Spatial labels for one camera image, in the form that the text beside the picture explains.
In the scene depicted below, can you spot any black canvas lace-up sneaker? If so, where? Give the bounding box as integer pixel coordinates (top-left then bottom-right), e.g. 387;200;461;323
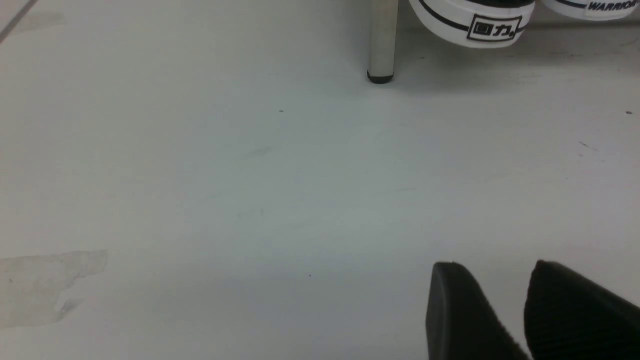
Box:
409;0;535;49

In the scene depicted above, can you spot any stainless steel shoe rack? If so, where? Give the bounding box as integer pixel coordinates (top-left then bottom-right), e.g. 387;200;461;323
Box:
366;0;399;85

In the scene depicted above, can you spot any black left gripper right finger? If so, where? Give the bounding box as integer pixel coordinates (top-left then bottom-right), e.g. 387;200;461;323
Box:
524;260;640;360

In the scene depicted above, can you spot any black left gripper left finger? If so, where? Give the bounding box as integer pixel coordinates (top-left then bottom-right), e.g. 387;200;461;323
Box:
425;261;530;360

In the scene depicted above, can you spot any navy slip-on canvas shoe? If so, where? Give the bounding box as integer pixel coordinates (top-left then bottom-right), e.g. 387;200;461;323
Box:
541;0;639;22

